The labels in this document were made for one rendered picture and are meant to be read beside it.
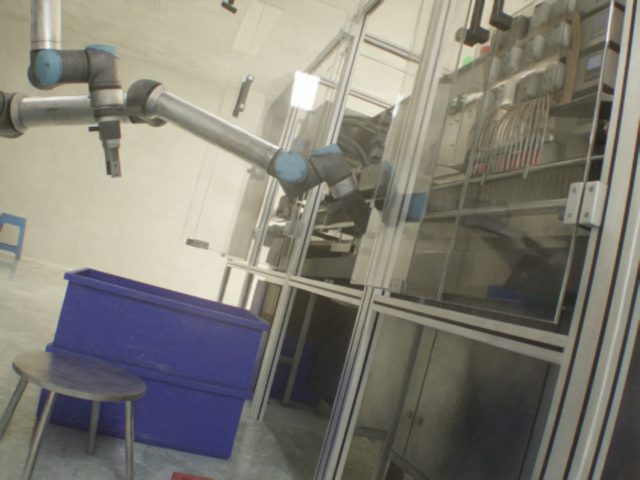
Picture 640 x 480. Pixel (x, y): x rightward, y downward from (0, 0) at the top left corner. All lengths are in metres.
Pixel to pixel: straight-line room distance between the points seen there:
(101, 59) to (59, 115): 0.53
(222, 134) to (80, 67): 0.45
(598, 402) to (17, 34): 7.00
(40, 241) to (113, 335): 5.15
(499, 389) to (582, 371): 0.66
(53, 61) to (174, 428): 1.06
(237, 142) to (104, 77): 0.42
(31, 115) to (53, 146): 4.68
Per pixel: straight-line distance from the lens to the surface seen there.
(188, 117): 1.69
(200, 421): 1.66
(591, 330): 0.74
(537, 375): 1.29
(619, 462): 1.11
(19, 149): 6.85
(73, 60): 1.53
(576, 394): 0.74
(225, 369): 1.62
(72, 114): 2.02
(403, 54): 2.70
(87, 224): 6.63
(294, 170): 1.56
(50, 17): 1.68
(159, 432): 1.67
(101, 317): 1.60
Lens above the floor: 0.57
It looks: 5 degrees up
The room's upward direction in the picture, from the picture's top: 15 degrees clockwise
